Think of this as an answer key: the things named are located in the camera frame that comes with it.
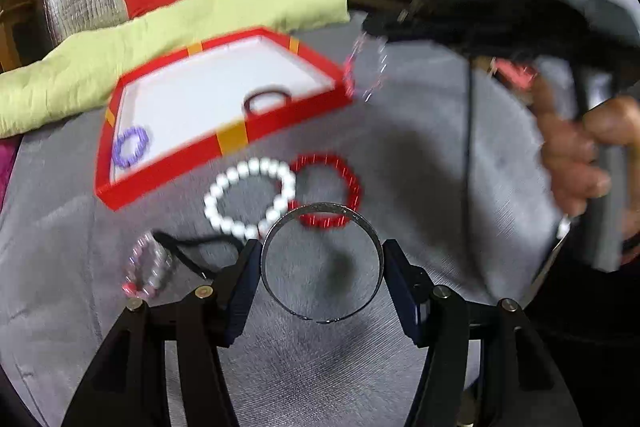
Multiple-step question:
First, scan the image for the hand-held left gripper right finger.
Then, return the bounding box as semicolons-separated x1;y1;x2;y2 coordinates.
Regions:
381;239;584;427

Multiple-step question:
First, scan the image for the pale translucent bead bracelet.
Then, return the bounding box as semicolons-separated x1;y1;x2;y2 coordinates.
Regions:
342;34;391;103

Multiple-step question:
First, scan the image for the red bead bracelet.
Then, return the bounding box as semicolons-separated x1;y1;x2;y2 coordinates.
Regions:
288;153;364;231

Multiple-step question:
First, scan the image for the magenta pillow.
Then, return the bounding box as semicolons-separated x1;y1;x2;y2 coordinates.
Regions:
0;141;21;210

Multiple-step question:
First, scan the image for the grey bed sheet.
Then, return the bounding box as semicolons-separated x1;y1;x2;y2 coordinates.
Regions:
0;7;576;427

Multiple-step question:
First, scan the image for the silver metal bangle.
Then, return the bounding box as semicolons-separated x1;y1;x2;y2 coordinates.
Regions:
260;203;386;324

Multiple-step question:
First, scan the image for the black hair tie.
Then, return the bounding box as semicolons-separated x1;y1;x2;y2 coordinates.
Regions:
151;230;246;281

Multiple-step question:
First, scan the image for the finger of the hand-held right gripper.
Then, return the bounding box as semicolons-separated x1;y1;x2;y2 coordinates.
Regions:
362;9;451;44

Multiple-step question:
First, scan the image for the dark maroon hair band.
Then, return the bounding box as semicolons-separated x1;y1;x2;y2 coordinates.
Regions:
242;87;294;116

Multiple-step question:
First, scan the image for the person's right hand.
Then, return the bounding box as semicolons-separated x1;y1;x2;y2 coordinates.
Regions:
531;77;640;254

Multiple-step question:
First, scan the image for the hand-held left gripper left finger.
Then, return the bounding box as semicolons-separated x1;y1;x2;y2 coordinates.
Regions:
60;239;263;427

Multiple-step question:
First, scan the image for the black cable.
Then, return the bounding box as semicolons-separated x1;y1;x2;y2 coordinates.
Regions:
464;54;476;219

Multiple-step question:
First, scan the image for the light green quilt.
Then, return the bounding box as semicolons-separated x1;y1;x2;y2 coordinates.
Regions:
0;0;351;139

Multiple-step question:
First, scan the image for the white bead bracelet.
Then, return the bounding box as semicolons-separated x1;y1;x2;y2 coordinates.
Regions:
203;157;299;242

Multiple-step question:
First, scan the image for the red cardboard box tray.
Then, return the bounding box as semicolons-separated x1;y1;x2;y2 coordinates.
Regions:
94;26;356;212

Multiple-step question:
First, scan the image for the pink clear bead bracelet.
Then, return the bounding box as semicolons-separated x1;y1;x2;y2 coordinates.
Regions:
122;230;176;299

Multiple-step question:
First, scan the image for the purple bead bracelet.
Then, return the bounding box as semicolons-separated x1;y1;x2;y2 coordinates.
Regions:
112;125;152;170

